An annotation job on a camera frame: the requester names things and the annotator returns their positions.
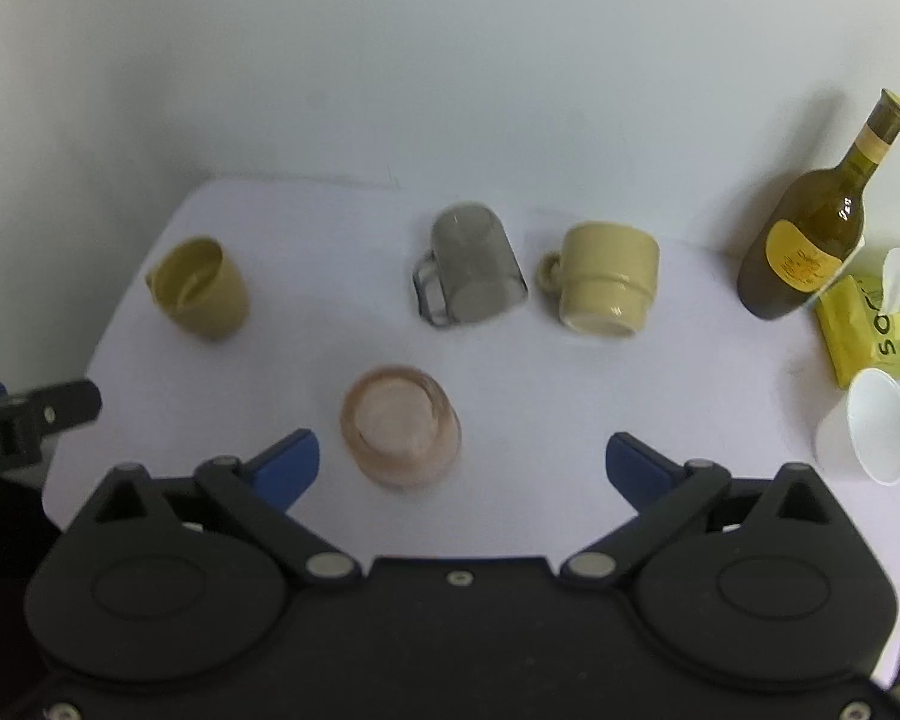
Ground olive plastic cup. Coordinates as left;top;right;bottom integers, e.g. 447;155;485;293
145;237;251;342

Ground beige ceramic mug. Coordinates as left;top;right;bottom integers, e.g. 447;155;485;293
535;222;661;338

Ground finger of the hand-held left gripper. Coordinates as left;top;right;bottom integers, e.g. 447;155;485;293
12;379;103;451

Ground pink glass cup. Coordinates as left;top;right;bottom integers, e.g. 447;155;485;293
340;365;463;491

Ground olive glass wine bottle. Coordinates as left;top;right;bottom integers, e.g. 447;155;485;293
736;88;900;322

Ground yellow tissue pack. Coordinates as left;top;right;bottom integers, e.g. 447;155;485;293
815;247;900;389

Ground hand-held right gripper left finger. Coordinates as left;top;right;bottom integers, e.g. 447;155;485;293
93;429;362;587

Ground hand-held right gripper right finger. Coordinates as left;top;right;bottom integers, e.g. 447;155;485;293
559;432;835;586

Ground grey transparent mug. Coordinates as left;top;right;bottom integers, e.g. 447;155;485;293
412;202;530;328

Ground white paper cup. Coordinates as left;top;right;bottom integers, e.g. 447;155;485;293
815;368;900;485

